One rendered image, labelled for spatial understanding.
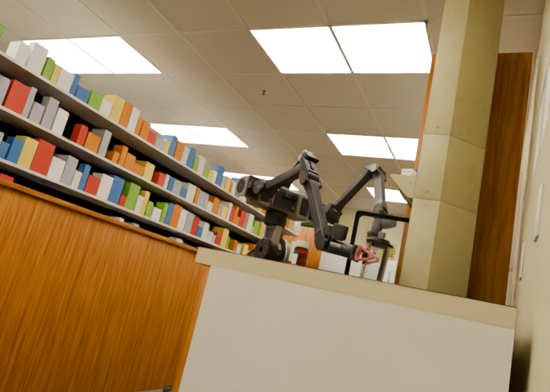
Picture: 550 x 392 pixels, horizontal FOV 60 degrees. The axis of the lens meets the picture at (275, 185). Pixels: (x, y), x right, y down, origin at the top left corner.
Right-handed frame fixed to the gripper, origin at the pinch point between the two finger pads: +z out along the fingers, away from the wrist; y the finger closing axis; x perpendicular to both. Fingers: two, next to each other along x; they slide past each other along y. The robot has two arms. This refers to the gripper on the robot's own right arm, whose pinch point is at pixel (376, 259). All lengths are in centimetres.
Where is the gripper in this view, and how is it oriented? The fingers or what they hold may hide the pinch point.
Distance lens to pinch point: 199.7
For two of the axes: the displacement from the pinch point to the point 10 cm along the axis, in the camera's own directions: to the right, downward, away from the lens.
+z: 8.7, 1.9, -4.6
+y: 4.0, 2.7, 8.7
